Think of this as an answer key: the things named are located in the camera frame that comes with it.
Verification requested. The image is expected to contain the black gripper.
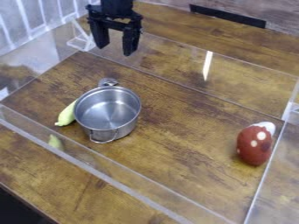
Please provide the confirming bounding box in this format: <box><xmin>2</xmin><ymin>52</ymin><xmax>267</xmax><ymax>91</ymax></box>
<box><xmin>85</xmin><ymin>3</ymin><xmax>143</xmax><ymax>56</ymax></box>

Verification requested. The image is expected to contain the clear acrylic barrier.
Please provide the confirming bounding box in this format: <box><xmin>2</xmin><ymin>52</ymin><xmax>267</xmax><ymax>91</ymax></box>
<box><xmin>0</xmin><ymin>104</ymin><xmax>236</xmax><ymax>224</ymax></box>
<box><xmin>244</xmin><ymin>80</ymin><xmax>299</xmax><ymax>224</ymax></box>

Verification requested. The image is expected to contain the clear acrylic front barrier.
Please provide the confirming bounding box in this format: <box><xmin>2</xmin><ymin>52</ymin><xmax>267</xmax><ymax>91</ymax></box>
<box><xmin>0</xmin><ymin>104</ymin><xmax>236</xmax><ymax>224</ymax></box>

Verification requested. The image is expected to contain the green handled metal spoon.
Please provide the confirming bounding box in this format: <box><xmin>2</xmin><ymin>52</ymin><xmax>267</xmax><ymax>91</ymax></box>
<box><xmin>54</xmin><ymin>101</ymin><xmax>76</xmax><ymax>127</ymax></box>

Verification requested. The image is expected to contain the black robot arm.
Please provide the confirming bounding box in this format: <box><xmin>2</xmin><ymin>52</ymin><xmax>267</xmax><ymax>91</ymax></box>
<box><xmin>85</xmin><ymin>0</ymin><xmax>143</xmax><ymax>56</ymax></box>

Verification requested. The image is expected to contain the clear acrylic right barrier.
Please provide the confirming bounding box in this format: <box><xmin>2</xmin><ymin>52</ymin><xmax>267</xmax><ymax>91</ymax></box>
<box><xmin>244</xmin><ymin>80</ymin><xmax>299</xmax><ymax>224</ymax></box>

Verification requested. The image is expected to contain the stainless steel pot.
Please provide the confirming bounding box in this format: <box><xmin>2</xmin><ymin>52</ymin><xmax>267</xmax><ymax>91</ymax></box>
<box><xmin>73</xmin><ymin>78</ymin><xmax>141</xmax><ymax>144</ymax></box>

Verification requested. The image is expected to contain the red spotted mushroom toy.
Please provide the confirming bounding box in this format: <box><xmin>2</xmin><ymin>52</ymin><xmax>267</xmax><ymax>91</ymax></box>
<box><xmin>236</xmin><ymin>122</ymin><xmax>276</xmax><ymax>165</ymax></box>

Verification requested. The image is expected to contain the black bar on table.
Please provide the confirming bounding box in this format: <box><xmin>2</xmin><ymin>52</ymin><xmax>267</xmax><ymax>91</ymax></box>
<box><xmin>189</xmin><ymin>4</ymin><xmax>267</xmax><ymax>29</ymax></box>

